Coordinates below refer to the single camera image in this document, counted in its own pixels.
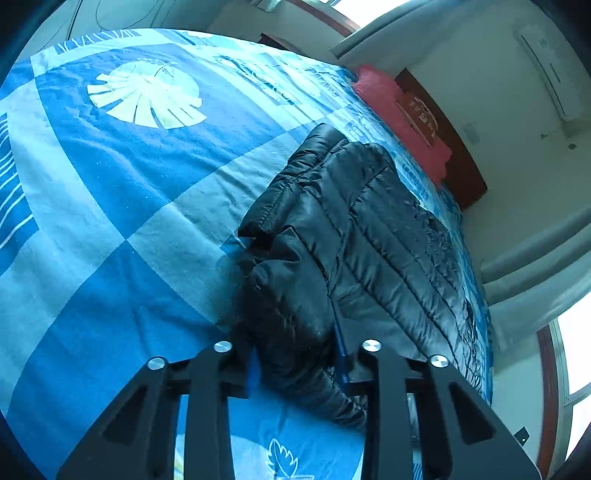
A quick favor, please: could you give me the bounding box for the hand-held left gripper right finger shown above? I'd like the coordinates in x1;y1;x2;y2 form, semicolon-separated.
334;316;542;480

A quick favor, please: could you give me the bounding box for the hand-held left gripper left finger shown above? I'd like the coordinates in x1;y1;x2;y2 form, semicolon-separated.
55;340;260;480

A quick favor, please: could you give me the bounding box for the black puffer jacket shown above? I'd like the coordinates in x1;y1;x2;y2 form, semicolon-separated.
237;122;485;430

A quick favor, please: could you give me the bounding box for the blue patterned bed sheet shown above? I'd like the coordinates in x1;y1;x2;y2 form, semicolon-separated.
0;28;495;480

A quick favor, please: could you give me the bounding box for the dark wooden headboard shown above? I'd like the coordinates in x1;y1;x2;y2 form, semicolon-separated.
394;68;489;208

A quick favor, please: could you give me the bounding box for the window with wooden sill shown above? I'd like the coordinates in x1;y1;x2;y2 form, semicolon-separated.
537;300;591;464
286;0;370;37

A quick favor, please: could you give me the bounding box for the small brown printed cushion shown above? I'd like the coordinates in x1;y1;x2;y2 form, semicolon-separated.
394;92;439;148

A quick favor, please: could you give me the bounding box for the red pillow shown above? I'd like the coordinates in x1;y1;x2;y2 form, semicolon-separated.
352;65;453;185

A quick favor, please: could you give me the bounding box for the dark wooden nightstand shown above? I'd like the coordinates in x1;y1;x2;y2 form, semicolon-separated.
257;32;302;54

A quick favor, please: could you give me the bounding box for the white air conditioner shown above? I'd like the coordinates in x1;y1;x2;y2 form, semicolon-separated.
514;23;585;122

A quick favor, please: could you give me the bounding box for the frosted glass wardrobe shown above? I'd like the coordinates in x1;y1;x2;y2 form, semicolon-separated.
60;0;225;34

